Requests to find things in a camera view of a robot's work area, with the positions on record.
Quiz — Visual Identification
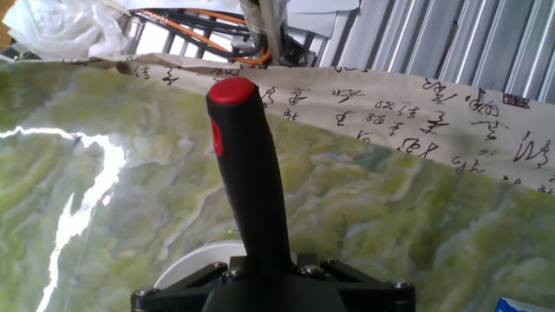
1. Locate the black post foot bracket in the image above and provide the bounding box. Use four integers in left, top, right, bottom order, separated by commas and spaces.
277, 35, 320, 67

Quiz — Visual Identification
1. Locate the white plastic bag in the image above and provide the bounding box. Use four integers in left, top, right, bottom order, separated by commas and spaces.
2, 0, 134, 61

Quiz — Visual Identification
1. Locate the white ceramic bowl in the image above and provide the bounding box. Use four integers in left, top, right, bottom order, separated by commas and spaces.
153, 241, 249, 290

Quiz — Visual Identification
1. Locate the blue tissue pack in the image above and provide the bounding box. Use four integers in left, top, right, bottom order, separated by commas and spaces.
493, 296, 555, 312

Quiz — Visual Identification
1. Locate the black cable bundle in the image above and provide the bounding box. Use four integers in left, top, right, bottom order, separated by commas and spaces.
129, 7, 271, 60

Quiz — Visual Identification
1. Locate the black spoon with red tip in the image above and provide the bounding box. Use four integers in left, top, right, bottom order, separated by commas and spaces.
206, 76, 294, 274

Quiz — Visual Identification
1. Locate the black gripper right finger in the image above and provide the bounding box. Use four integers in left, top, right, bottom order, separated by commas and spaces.
293, 253, 416, 312

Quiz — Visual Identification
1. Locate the beige calligraphy cloth strip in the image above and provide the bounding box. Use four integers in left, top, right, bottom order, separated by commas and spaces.
12, 52, 555, 196

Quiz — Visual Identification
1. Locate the green marble pattern table mat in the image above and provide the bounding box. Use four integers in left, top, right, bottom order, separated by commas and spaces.
0, 60, 555, 312

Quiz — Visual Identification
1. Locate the aluminium frame beam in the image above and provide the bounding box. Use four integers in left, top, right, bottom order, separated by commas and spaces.
239, 0, 288, 66

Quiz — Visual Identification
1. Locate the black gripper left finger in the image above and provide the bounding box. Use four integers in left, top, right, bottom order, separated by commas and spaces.
131, 255, 252, 312

